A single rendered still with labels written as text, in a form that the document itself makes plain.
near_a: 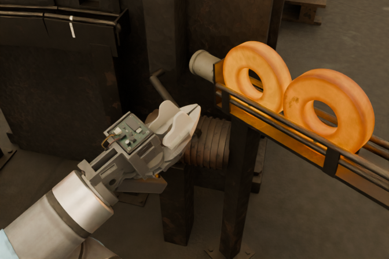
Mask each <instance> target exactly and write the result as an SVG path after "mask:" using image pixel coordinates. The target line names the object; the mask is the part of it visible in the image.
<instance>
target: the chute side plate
mask: <svg viewBox="0 0 389 259"><path fill-rule="evenodd" d="M69 23H72V27H73V30H74V34H75V38H74V37H73V36H72V31H71V27H70V24H69ZM90 43H93V44H98V45H106V46H110V47H111V50H112V56H113V57H118V56H119V54H118V47H117V43H116V36H115V30H114V27H111V26H106V25H97V24H88V23H80V22H74V21H65V20H56V19H51V18H40V17H16V16H0V45H17V46H34V47H50V48H56V49H64V50H72V51H79V52H84V53H91V49H90Z"/></svg>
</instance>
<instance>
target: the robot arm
mask: <svg viewBox="0 0 389 259"><path fill-rule="evenodd" d="M200 111H201V107H200V106H199V105H198V104H193V105H188V106H184V107H182V108H178V107H176V106H175V105H174V104H173V103H172V102H171V101H169V100H166V101H164V102H163V103H161V105H160V106H159V115H158V117H157V119H155V120H154V121H153V122H151V123H148V124H146V125H145V124H144V123H143V122H142V121H141V120H140V119H139V118H138V117H137V116H136V115H134V114H132V113H131V112H130V111H129V112H127V113H126V114H125V115H124V116H123V117H121V118H120V119H119V120H118V121H117V122H116V123H114V124H113V125H112V126H110V127H109V128H108V129H107V130H106V131H105V132H104V134H105V135H106V138H105V139H104V140H103V141H102V144H101V146H102V147H103V148H104V150H105V151H104V152H102V153H101V154H100V155H99V156H98V157H97V158H95V159H94V160H93V161H92V162H91V163H88V162H87V161H86V160H83V161H82V162H81V163H79V164H78V167H79V169H81V170H82V173H83V174H81V173H80V172H79V171H77V170H73V171H72V172H71V173H70V174H69V175H68V176H66V177H65V178H64V179H63V180H62V181H61V182H59V183H58V184H57V185H56V186H54V187H53V188H52V189H51V190H50V191H49V192H48V193H46V194H45V195H44V196H43V197H42V198H41V199H39V200H38V201H37V202H35V203H34V204H33V205H32V206H31V207H30V208H28V209H27V210H26V211H25V212H24V213H23V214H21V215H20V216H19V217H18V218H17V219H15V221H13V222H12V223H11V224H9V225H8V226H7V227H6V228H5V229H4V230H3V229H1V230H0V259H122V258H120V257H119V256H118V255H117V254H115V253H114V252H112V251H110V250H109V249H107V248H106V247H105V246H104V245H103V244H102V243H101V242H100V241H98V240H96V239H94V238H92V237H89V236H90V235H91V234H92V233H93V232H94V231H95V230H96V229H97V228H99V227H100V226H101V225H102V224H103V223H104V222H106V221H107V220H108V219H109V218H110V217H111V216H112V215H113V209H112V208H111V206H113V205H114V204H115V203H117V201H119V200H118V198H117V196H116V195H115V194H114V193H113V191H114V190H115V191H122V192H134V193H158V194H160V193H162V192H163V190H164V189H165V187H166V185H167V182H166V181H165V180H164V179H163V178H162V177H161V176H160V174H159V172H161V171H164V172H165V171H166V170H167V169H168V168H169V167H170V166H172V165H174V164H175V163H176V162H177V161H178V160H179V159H180V158H181V157H182V156H183V154H184V152H185V150H186V148H187V146H188V144H189V143H190V141H191V139H192V135H193V133H194V131H195V129H196V126H197V123H198V120H199V117H200ZM122 120H123V121H122ZM121 121H122V122H121ZM120 122H121V123H120ZM119 123H120V124H119ZM115 126H116V127H115ZM107 139H108V140H107ZM159 139H163V144H164V145H165V146H166V147H162V146H161V145H160V144H161V141H160V140H159ZM106 140H107V141H108V142H109V143H110V144H109V145H108V147H104V146H103V143H104V142H105V141H106ZM110 205H111V206H110Z"/></svg>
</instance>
